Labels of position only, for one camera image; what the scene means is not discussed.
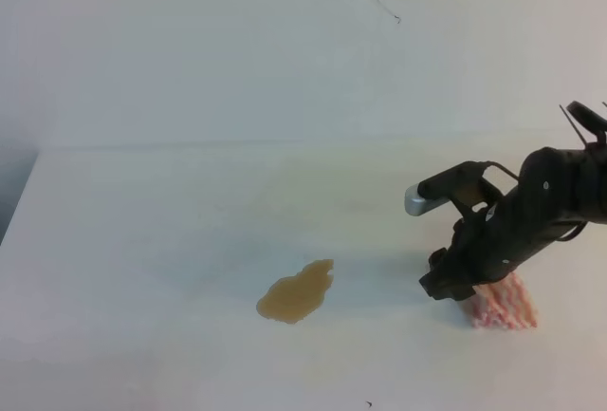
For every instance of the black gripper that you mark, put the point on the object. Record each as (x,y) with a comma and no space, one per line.
(493,241)

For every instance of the pink white striped rag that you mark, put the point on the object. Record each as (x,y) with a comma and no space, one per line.
(505,305)

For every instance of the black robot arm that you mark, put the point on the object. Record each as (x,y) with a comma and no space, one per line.
(557,193)

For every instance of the brown coffee stain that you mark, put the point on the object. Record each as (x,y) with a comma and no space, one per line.
(293,298)

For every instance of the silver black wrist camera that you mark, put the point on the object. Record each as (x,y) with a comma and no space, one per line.
(463,185)

